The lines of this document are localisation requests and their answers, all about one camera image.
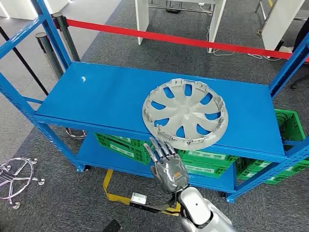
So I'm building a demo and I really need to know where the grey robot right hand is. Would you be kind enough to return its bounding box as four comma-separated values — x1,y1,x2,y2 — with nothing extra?
143,137,189,194

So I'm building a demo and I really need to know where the grey plastic wheel hubcap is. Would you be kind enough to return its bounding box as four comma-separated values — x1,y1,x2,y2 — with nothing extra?
142,78,229,151

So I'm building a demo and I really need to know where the black robot body part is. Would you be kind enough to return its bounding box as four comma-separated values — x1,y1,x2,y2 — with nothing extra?
102,219,122,232

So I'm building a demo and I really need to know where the blue metal shelf rack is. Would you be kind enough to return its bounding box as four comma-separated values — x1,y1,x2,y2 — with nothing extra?
0,0,309,204

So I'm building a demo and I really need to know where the red barrier belt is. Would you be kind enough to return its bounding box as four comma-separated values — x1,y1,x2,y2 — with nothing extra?
66,18,309,63

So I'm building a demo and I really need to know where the white table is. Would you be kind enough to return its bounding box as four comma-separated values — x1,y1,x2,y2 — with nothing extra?
134,0,226,54

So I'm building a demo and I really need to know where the white board panel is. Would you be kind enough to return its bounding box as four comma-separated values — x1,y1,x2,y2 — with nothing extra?
262,0,306,51

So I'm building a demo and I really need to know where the chrome chair base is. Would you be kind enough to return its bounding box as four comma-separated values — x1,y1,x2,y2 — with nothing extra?
0,157,45,210

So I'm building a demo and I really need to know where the black office chair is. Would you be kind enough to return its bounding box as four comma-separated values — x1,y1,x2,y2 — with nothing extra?
289,27,309,90

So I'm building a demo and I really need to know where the thin black pole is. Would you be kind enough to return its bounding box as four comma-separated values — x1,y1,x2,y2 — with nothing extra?
0,26,49,96

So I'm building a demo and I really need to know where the dark steel stanchion post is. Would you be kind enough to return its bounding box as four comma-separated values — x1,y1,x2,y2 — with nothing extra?
52,12,81,63
35,32,87,140

